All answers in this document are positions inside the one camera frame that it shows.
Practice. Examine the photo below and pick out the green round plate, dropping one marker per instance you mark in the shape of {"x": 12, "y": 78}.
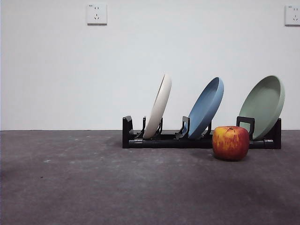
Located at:
{"x": 262, "y": 105}

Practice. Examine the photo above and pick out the white wall power outlet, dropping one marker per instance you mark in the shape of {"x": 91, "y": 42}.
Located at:
{"x": 293, "y": 16}
{"x": 97, "y": 14}

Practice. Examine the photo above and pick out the red yellow apple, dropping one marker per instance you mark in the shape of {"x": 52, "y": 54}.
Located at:
{"x": 230, "y": 144}

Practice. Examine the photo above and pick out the blue round plate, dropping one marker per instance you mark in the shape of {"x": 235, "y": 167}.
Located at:
{"x": 206, "y": 107}

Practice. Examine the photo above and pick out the black plate rack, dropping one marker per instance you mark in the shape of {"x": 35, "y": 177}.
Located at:
{"x": 164, "y": 143}

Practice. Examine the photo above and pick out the cream yellow round plate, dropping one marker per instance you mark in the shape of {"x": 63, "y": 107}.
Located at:
{"x": 159, "y": 103}

